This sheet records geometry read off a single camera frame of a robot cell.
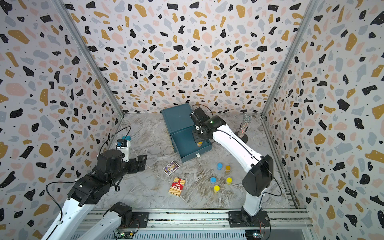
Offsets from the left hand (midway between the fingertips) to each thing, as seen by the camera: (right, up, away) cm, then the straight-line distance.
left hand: (139, 156), depth 70 cm
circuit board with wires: (-7, -37, 0) cm, 38 cm away
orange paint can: (+45, -11, +20) cm, 51 cm away
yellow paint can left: (+38, -20, +11) cm, 44 cm away
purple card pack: (+11, -11, +20) cm, 25 cm away
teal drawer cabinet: (+15, +19, +21) cm, 32 cm away
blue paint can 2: (+36, -16, +15) cm, 42 cm away
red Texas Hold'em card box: (+16, -19, +13) cm, 28 cm away
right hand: (+28, +9, +11) cm, 31 cm away
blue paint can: (+41, -10, +22) cm, 48 cm away
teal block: (-23, +6, +36) cm, 43 cm away
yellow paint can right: (+45, -17, +15) cm, 50 cm away
